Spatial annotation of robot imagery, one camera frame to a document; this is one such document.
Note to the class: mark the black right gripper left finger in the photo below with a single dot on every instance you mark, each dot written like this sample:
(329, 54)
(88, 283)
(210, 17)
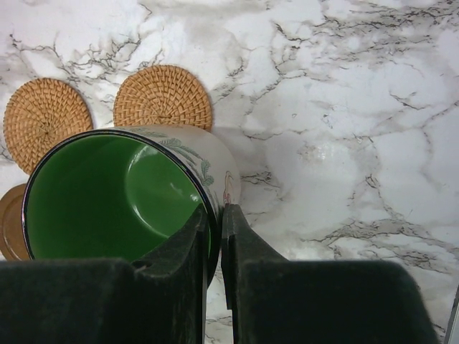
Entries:
(159, 298)

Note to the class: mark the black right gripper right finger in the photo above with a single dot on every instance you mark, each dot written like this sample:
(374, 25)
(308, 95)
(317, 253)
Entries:
(275, 300)

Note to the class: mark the green mug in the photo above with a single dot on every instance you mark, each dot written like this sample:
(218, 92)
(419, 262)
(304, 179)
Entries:
(121, 192)

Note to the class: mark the woven rattan coaster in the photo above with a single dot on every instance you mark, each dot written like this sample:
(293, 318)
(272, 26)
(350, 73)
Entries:
(39, 115)
(162, 95)

